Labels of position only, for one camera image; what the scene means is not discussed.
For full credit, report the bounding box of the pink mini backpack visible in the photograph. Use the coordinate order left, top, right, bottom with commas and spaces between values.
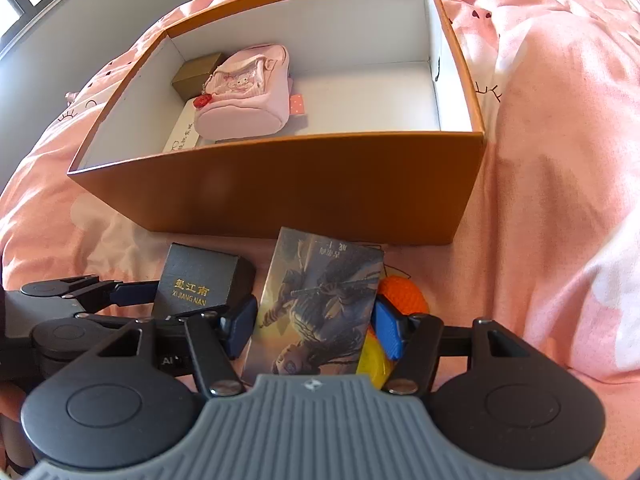
194, 42, 306, 138

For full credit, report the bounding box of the orange crochet ball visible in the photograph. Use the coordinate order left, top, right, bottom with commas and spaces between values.
375, 267, 431, 318

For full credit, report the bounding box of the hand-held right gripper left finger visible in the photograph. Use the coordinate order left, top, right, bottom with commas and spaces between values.
92, 295, 259, 400

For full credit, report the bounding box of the long white box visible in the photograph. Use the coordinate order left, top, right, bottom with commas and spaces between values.
162, 97, 211, 153

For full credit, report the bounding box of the orange cardboard box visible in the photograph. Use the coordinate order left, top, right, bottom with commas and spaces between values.
67, 0, 486, 247

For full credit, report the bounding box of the black box with gold print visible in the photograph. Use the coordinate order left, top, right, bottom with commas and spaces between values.
152, 242, 257, 318

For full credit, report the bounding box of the small olive gold box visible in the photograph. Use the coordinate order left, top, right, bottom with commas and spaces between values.
171, 51, 226, 101

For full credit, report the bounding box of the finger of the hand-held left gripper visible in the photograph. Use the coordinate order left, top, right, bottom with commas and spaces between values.
75, 308, 223, 333
20, 275, 162, 311

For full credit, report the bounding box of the person's left forearm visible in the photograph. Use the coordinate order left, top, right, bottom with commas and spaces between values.
0, 382, 36, 468

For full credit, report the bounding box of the pink printed blanket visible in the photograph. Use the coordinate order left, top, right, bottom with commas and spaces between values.
0, 0, 640, 461

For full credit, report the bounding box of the yellow round disc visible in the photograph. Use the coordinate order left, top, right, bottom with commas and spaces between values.
357, 325, 398, 390

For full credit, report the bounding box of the illustrated picture card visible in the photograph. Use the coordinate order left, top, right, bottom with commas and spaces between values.
240, 226, 386, 376

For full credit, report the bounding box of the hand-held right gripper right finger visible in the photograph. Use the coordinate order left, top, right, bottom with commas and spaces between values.
371, 299, 531, 396

